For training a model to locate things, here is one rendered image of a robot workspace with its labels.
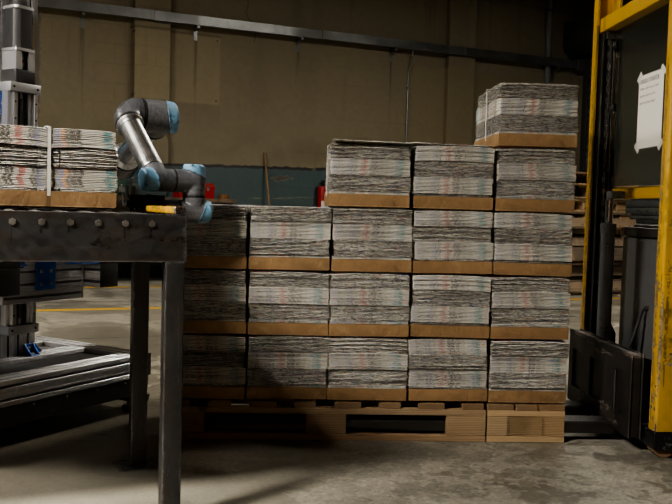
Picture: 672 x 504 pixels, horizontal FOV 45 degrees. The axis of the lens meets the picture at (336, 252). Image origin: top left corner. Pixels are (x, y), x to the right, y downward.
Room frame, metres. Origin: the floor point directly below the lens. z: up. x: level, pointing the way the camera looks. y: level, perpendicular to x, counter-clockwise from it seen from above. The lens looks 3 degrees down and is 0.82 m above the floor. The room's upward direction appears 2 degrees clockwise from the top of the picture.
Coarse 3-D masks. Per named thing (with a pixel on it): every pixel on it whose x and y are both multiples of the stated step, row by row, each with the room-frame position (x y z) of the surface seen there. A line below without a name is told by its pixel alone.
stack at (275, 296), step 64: (256, 256) 2.87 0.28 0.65; (320, 256) 2.89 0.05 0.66; (384, 256) 2.90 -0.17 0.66; (448, 256) 2.91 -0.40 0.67; (192, 320) 2.85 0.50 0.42; (256, 320) 2.87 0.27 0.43; (320, 320) 2.88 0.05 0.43; (384, 320) 2.90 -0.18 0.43; (448, 320) 2.91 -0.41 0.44; (192, 384) 2.85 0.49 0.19; (256, 384) 2.87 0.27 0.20; (320, 384) 2.88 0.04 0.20; (384, 384) 2.90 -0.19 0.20; (448, 384) 2.91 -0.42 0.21
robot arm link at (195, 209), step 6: (186, 198) 2.68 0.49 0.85; (192, 198) 2.68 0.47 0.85; (198, 198) 2.68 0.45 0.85; (204, 198) 2.70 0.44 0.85; (180, 204) 2.67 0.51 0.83; (186, 204) 2.67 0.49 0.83; (192, 204) 2.68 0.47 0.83; (198, 204) 2.68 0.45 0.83; (204, 204) 2.70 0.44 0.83; (210, 204) 2.71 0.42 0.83; (186, 210) 2.67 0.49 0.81; (192, 210) 2.67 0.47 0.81; (198, 210) 2.68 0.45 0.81; (204, 210) 2.69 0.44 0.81; (210, 210) 2.70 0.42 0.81; (192, 216) 2.68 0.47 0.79; (198, 216) 2.68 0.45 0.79; (204, 216) 2.69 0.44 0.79; (210, 216) 2.70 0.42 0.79; (192, 222) 2.70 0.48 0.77; (198, 222) 2.70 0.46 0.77; (204, 222) 2.71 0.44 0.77
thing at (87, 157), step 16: (64, 128) 2.34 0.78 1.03; (64, 144) 2.34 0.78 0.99; (80, 144) 2.38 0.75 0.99; (96, 144) 2.38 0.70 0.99; (112, 144) 2.39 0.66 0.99; (64, 160) 2.34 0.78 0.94; (80, 160) 2.36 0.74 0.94; (96, 160) 2.38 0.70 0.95; (112, 160) 2.39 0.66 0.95; (64, 176) 2.35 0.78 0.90; (80, 176) 2.36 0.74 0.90; (96, 176) 2.38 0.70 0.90; (112, 176) 2.40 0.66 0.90; (96, 192) 2.38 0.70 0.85; (112, 192) 2.40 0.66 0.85; (64, 208) 2.36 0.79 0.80; (80, 208) 2.38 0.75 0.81; (96, 208) 2.39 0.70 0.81
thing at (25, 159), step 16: (0, 128) 2.27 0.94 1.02; (16, 128) 2.29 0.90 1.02; (32, 128) 2.32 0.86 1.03; (0, 144) 2.28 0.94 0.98; (16, 144) 2.29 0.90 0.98; (32, 144) 2.30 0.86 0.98; (0, 160) 2.28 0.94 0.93; (16, 160) 2.29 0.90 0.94; (32, 160) 2.31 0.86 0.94; (0, 176) 2.28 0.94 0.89; (16, 176) 2.29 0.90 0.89; (32, 176) 2.31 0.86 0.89
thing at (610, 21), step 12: (636, 0) 3.11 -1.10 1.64; (648, 0) 3.01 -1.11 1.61; (660, 0) 2.93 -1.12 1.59; (612, 12) 3.35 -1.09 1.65; (624, 12) 3.22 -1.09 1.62; (636, 12) 3.11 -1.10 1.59; (648, 12) 3.10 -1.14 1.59; (600, 24) 3.47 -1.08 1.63; (612, 24) 3.34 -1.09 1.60; (624, 24) 3.30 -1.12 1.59
